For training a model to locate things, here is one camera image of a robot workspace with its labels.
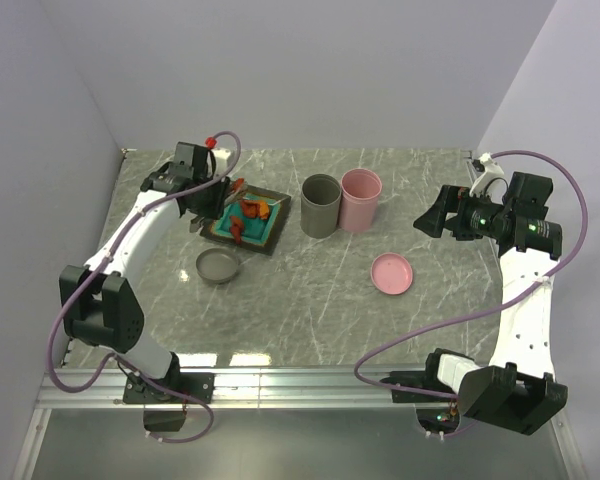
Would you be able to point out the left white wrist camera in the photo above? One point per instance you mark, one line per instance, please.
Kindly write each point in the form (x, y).
(221, 156)

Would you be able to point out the aluminium mounting rail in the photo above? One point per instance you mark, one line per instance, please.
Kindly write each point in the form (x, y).
(281, 423)

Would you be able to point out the pink cylindrical container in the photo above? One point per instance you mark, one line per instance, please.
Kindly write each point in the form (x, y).
(361, 189)

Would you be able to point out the orange fried food piece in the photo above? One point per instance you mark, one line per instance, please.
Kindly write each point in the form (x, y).
(255, 209)

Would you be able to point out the pink round lid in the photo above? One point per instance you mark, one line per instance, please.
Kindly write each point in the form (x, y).
(391, 274)

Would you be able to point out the grey cylindrical container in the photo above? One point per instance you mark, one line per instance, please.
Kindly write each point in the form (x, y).
(320, 205)

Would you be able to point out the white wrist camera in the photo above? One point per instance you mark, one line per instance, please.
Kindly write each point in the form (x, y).
(490, 173)
(221, 156)

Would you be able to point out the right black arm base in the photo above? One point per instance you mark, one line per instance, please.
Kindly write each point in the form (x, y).
(434, 414)

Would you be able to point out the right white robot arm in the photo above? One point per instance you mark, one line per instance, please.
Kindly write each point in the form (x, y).
(517, 389)

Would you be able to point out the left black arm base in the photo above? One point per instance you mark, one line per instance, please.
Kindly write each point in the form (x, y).
(165, 409)

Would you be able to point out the metal serving tongs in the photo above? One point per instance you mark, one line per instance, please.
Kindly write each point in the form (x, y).
(198, 222)

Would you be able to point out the square teal ceramic plate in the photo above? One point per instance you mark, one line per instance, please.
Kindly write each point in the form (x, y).
(259, 236)

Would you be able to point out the red chicken drumstick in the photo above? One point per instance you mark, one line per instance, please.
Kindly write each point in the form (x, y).
(236, 230)

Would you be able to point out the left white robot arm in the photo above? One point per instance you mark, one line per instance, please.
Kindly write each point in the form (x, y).
(99, 306)

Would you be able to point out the grey round lid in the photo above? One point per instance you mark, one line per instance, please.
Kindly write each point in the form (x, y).
(217, 265)

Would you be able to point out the red chicken wing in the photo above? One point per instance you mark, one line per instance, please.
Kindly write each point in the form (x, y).
(239, 186)

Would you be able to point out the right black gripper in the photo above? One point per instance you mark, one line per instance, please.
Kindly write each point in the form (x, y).
(433, 220)

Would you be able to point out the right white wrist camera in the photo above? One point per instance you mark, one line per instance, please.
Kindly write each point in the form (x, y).
(490, 173)

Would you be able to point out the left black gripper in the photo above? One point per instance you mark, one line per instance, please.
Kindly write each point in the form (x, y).
(215, 209)

